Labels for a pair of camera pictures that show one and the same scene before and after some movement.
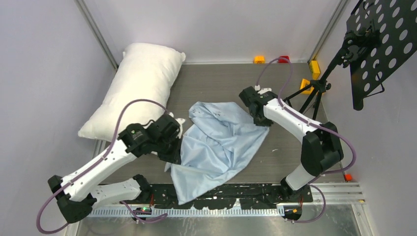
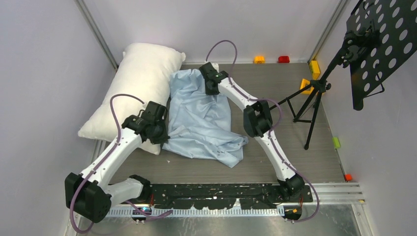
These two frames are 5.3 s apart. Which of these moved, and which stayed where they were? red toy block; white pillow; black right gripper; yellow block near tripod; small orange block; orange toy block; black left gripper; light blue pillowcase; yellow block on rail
Moved: black right gripper; light blue pillowcase; black left gripper
Stayed: yellow block near tripod; small orange block; orange toy block; yellow block on rail; red toy block; white pillow
